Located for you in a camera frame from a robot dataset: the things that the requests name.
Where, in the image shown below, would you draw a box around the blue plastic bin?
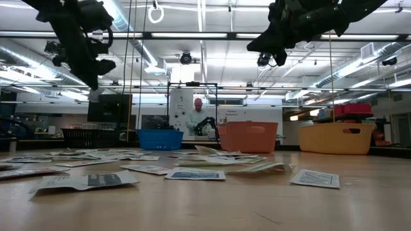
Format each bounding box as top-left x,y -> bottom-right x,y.
137,128 -> 184,151

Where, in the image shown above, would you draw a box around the red storage bins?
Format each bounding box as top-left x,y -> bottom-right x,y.
333,102 -> 372,116

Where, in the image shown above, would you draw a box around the white grey antiseptic towelette packet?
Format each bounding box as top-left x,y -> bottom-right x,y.
28,169 -> 141,200
130,155 -> 161,162
85,153 -> 129,160
48,150 -> 86,157

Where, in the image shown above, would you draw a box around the red object on rack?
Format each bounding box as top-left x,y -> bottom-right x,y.
372,130 -> 392,148

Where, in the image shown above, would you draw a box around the white cable loop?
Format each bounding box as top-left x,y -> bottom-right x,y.
147,4 -> 165,24

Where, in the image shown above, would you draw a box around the black hanging cable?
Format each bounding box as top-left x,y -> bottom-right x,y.
136,0 -> 149,129
121,0 -> 133,96

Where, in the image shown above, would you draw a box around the white packet with boxed print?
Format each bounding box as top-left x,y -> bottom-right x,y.
289,169 -> 340,189

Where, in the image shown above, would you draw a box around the plain white bandage wrapper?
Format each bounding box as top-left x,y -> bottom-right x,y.
208,152 -> 259,158
175,160 -> 237,167
178,155 -> 225,162

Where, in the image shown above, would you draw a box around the white orange ointment packet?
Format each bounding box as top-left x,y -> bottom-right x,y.
120,164 -> 173,176
53,159 -> 116,168
0,166 -> 71,180

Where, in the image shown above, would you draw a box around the black overhead camera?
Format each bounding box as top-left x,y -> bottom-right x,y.
179,51 -> 193,65

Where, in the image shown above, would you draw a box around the small dark screen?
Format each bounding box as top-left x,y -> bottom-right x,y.
141,114 -> 170,130

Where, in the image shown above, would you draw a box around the packets in orange bin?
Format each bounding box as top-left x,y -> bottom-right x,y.
0,162 -> 25,171

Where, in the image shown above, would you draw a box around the black ceiling camera cluster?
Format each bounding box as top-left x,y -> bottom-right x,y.
44,40 -> 70,67

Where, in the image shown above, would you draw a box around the person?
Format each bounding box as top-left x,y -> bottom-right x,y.
185,98 -> 214,137

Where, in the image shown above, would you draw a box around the yellow plastic bin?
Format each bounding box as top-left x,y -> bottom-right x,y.
297,123 -> 376,155

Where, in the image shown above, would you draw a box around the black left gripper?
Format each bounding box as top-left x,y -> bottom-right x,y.
62,30 -> 117,91

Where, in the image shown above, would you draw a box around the dark wall shelf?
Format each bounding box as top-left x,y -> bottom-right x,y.
313,112 -> 375,124

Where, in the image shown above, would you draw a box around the black camera with cable loop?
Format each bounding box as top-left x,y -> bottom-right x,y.
256,51 -> 279,68

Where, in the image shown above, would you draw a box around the silver ventilation duct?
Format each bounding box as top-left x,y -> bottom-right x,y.
0,44 -> 87,86
102,0 -> 160,67
314,41 -> 405,89

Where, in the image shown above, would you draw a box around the black overhead crossbar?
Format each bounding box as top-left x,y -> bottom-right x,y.
0,30 -> 411,42

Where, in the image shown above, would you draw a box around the orange plastic bin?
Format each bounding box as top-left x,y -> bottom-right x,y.
218,121 -> 279,153

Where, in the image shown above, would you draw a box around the black background rig frame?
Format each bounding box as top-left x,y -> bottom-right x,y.
166,81 -> 219,142

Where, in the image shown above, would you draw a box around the black mesh basket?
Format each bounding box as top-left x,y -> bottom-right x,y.
60,128 -> 120,149

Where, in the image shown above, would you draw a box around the black monitor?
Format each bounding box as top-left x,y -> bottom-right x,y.
87,93 -> 133,123

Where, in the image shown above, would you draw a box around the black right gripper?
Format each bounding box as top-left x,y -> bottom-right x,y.
247,0 -> 314,66

